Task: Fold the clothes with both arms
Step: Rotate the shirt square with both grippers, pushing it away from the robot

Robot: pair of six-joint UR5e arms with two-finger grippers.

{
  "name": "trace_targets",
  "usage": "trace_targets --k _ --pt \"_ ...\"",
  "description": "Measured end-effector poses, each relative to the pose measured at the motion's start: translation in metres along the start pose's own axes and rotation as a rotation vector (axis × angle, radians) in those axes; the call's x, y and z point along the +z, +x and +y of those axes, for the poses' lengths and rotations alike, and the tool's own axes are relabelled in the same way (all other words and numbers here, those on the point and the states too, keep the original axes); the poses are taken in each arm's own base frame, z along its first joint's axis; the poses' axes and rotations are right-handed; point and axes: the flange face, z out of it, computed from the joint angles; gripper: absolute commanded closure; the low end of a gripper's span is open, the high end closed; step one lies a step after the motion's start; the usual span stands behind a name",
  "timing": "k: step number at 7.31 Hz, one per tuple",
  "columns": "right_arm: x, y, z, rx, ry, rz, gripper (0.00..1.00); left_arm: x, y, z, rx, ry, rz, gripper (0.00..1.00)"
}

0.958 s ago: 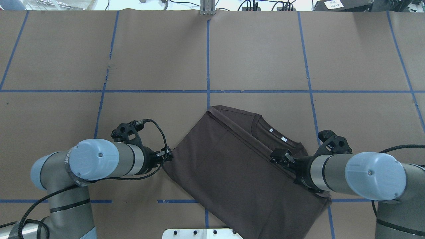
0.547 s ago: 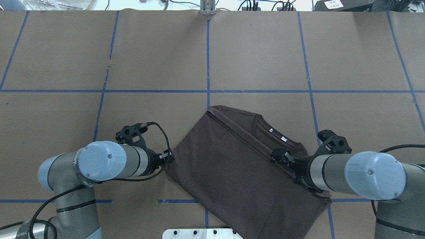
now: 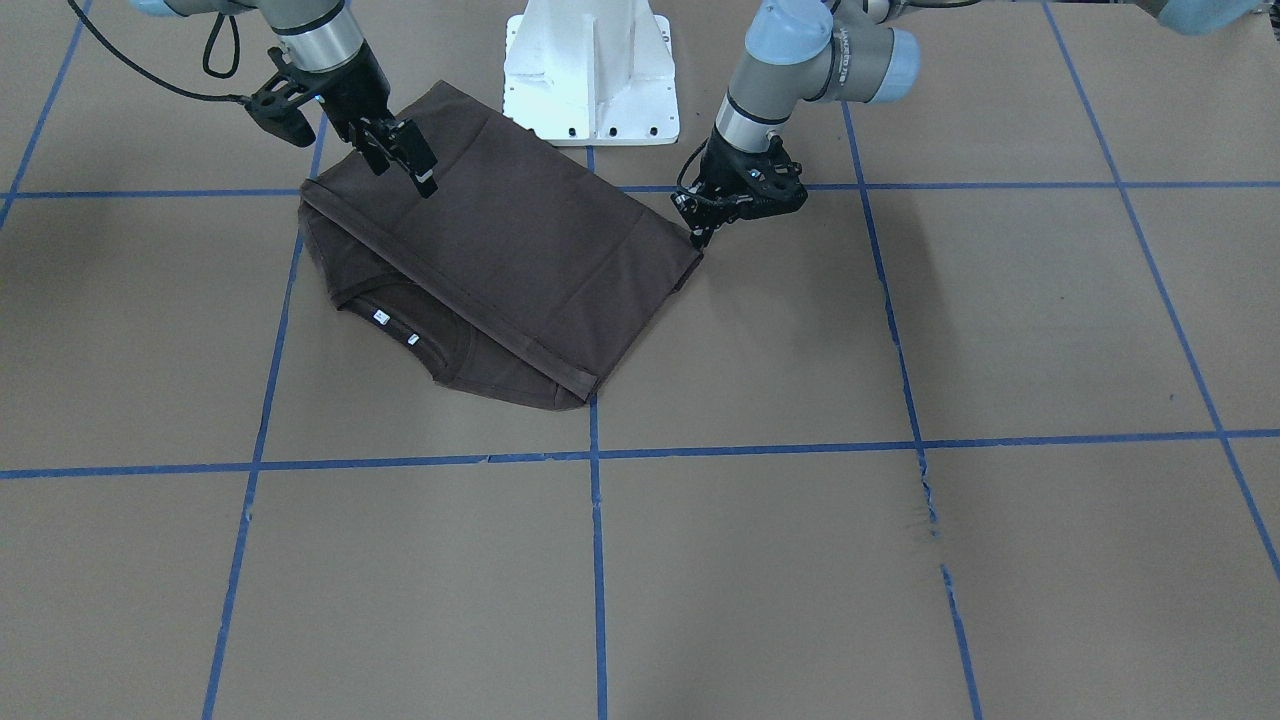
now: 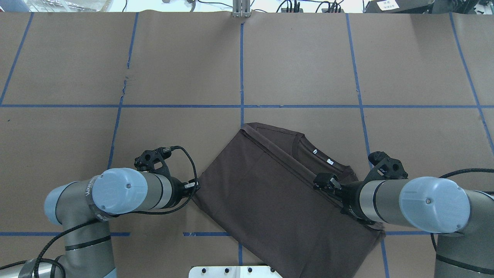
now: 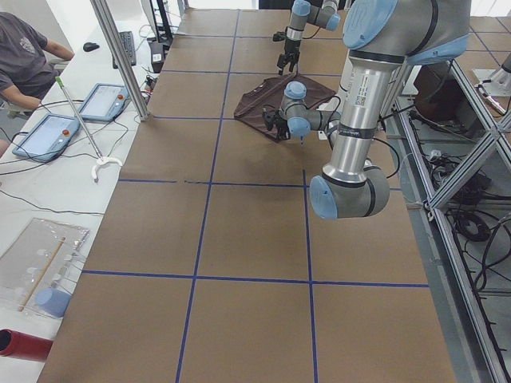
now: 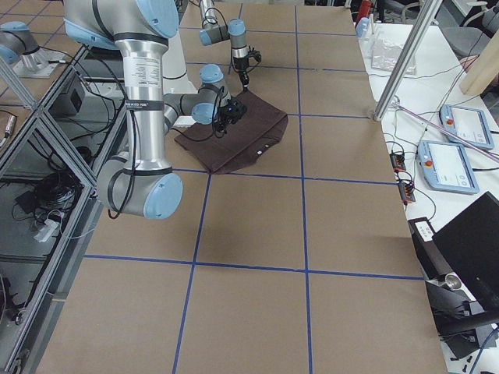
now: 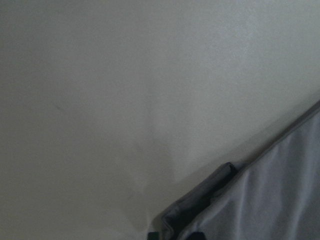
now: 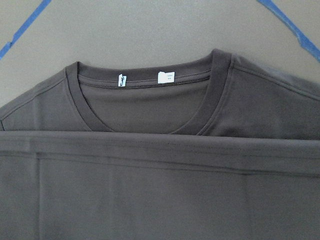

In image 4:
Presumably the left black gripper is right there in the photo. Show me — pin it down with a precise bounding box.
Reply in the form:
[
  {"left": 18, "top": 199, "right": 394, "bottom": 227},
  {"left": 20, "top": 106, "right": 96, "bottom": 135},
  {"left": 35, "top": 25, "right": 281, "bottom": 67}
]
[{"left": 134, "top": 147, "right": 201, "bottom": 209}]

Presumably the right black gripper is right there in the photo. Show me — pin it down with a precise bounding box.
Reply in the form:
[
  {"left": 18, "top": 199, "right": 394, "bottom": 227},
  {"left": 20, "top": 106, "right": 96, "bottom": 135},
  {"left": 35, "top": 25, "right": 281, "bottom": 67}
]
[{"left": 315, "top": 151, "right": 409, "bottom": 225}]

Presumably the dark brown t-shirt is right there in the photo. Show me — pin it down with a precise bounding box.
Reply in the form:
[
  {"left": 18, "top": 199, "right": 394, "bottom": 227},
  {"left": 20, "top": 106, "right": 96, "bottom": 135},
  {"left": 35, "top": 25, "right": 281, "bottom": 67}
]
[{"left": 193, "top": 122, "right": 385, "bottom": 278}]

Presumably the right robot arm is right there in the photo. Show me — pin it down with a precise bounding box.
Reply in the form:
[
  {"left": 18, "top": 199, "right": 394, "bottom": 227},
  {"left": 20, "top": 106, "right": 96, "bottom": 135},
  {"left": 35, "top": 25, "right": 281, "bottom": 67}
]
[{"left": 313, "top": 151, "right": 494, "bottom": 278}]

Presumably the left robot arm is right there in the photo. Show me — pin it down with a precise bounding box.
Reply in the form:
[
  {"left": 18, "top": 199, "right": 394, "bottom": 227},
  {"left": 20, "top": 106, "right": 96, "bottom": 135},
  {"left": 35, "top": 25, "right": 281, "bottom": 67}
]
[{"left": 15, "top": 146, "right": 200, "bottom": 278}]

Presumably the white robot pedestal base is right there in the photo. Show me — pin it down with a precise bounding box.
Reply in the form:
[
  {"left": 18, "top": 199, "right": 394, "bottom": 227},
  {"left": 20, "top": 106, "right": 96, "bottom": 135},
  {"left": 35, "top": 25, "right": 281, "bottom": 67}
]
[{"left": 188, "top": 266, "right": 282, "bottom": 278}]

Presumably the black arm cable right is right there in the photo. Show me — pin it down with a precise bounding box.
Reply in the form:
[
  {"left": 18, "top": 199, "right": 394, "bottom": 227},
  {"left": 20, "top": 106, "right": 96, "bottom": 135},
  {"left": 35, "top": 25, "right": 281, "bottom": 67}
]
[{"left": 430, "top": 168, "right": 494, "bottom": 251}]

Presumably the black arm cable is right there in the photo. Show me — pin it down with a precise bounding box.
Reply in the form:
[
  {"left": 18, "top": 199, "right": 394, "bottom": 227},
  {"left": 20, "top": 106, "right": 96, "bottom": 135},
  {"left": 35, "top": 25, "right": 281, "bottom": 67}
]
[
  {"left": 0, "top": 146, "right": 199, "bottom": 278},
  {"left": 430, "top": 168, "right": 494, "bottom": 251}
]

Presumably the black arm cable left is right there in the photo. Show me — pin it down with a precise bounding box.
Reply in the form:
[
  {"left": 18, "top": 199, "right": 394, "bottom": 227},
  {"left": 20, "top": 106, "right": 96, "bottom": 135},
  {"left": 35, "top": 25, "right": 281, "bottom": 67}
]
[{"left": 0, "top": 146, "right": 199, "bottom": 278}]

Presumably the aluminium camera post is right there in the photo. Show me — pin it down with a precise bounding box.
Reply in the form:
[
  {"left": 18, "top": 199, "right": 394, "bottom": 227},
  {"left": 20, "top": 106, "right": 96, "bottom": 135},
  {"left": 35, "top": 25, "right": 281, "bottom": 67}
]
[{"left": 232, "top": 0, "right": 252, "bottom": 18}]

